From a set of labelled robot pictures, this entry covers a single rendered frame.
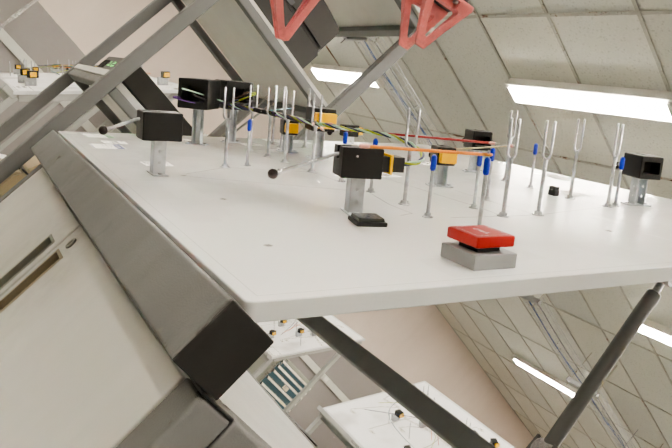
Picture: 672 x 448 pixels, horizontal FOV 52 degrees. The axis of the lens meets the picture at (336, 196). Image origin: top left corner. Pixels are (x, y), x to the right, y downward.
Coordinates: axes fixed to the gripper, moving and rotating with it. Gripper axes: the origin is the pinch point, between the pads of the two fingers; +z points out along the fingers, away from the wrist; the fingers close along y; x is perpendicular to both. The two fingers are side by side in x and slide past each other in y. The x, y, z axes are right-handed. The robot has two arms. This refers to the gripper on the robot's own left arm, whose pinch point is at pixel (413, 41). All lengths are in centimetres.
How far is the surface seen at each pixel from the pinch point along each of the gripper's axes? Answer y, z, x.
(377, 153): -1.8, 15.1, -2.4
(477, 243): -25.6, 19.3, -7.2
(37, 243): 30, 52, 29
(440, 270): -25.6, 23.4, -5.1
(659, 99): 221, -98, -214
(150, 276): -20.6, 36.9, 18.9
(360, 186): -0.6, 19.9, -3.0
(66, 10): 753, 4, 115
